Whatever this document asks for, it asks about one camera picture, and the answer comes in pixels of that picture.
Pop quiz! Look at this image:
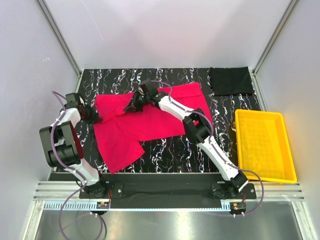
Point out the pink t shirt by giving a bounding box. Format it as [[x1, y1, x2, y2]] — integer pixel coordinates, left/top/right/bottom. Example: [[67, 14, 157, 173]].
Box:
[[92, 82, 215, 175]]

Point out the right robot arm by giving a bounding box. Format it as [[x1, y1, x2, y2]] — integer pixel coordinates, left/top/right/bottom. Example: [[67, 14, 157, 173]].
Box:
[[123, 80, 249, 197]]

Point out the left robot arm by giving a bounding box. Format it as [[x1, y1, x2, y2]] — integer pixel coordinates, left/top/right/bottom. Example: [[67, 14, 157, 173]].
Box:
[[39, 92, 108, 198]]

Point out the left connector block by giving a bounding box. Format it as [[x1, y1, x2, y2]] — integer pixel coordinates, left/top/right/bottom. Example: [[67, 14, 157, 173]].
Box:
[[96, 199, 111, 209]]

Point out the connector block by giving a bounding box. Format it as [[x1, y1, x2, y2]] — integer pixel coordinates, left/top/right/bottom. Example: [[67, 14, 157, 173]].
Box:
[[232, 202, 247, 212], [96, 199, 111, 209]]

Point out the folded black t shirt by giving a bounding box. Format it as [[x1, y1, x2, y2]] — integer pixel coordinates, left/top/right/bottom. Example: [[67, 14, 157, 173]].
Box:
[[208, 66, 255, 96]]

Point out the yellow plastic bin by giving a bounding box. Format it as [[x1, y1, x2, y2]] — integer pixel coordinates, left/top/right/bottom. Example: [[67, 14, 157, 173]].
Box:
[[235, 109, 298, 184]]

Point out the right connector block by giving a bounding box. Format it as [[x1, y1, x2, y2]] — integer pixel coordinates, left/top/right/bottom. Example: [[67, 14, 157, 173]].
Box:
[[232, 202, 247, 212]]

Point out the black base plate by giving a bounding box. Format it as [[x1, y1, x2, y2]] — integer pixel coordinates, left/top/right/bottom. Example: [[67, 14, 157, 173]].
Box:
[[49, 172, 257, 210]]

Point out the slotted cable duct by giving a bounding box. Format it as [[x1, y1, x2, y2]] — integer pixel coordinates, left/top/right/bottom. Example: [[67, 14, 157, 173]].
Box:
[[43, 199, 233, 211]]

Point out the left aluminium frame post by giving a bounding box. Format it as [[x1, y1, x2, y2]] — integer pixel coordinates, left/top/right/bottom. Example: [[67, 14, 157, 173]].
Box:
[[35, 0, 82, 77]]

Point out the aluminium frame post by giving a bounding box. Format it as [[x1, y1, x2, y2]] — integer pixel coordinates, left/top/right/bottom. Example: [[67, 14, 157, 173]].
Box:
[[35, 0, 82, 77], [252, 0, 300, 75]]

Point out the right aluminium frame post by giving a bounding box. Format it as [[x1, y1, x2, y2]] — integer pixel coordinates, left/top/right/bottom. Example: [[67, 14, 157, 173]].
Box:
[[252, 0, 300, 75]]

